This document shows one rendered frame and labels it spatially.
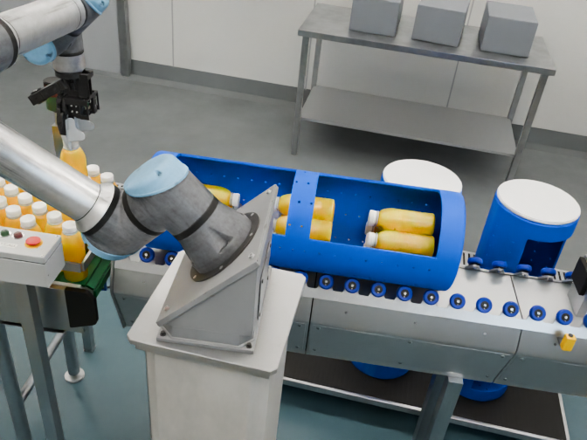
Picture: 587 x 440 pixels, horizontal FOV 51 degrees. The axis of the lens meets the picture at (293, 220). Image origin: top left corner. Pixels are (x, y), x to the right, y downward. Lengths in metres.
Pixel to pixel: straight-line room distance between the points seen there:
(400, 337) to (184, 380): 0.72
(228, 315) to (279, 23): 3.99
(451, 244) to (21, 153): 1.05
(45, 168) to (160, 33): 4.25
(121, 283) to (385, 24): 2.76
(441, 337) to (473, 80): 3.41
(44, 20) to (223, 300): 0.61
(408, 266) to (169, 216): 0.73
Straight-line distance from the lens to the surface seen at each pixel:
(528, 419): 2.72
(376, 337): 1.86
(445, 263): 1.67
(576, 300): 1.98
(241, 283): 1.16
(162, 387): 1.42
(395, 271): 1.68
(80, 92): 1.62
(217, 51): 5.26
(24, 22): 1.21
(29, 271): 1.68
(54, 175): 1.21
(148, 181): 1.17
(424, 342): 1.86
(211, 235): 1.20
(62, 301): 1.88
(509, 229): 2.18
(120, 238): 1.26
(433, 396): 2.31
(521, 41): 4.18
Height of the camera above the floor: 2.08
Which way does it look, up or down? 34 degrees down
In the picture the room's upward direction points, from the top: 6 degrees clockwise
